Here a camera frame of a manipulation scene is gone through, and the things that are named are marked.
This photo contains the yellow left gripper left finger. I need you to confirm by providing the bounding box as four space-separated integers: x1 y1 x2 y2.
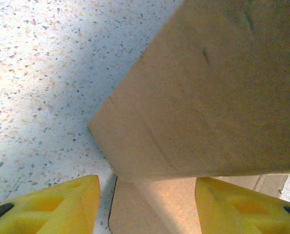
0 174 102 234

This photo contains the brown cardboard box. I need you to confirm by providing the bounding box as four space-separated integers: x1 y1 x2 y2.
87 0 290 234

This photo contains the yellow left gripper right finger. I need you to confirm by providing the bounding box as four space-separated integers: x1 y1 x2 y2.
195 176 290 234

